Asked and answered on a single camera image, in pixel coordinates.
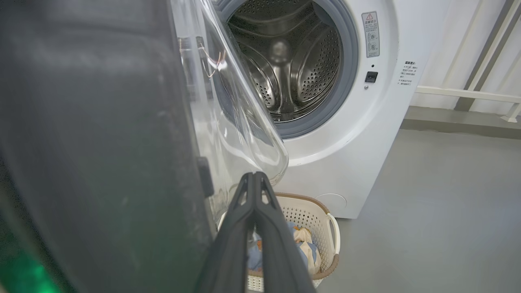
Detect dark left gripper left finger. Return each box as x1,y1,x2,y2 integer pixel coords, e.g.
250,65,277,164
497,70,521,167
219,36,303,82
195,172,257,293

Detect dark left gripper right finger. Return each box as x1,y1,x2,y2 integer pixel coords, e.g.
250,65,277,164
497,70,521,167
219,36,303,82
255,172,316,293

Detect blue bear print garment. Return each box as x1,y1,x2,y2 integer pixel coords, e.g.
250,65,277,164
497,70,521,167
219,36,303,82
246,230,266,273

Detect blue and cream garment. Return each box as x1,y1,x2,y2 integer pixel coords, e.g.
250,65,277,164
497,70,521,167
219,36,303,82
288,222,322,276

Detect black round washer door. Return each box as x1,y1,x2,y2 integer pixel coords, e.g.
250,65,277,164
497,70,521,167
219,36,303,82
0,0,290,293

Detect white front-load washing machine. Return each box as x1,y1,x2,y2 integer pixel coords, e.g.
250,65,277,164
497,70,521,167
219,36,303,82
212,0,452,220

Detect cream perforated laundry basket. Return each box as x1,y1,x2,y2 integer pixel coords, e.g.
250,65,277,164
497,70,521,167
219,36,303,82
218,192,341,293

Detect round white filter cover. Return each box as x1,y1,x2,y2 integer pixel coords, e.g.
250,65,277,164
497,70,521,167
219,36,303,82
315,193,347,212

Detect blue bear-print garment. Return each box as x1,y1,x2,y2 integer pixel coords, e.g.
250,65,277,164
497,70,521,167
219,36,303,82
226,0,343,122

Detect grey warning label sticker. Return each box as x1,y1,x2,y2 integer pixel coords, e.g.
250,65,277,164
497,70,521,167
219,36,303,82
362,11,380,58

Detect white metal railing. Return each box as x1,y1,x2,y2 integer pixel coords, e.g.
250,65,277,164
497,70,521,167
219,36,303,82
415,0,521,123

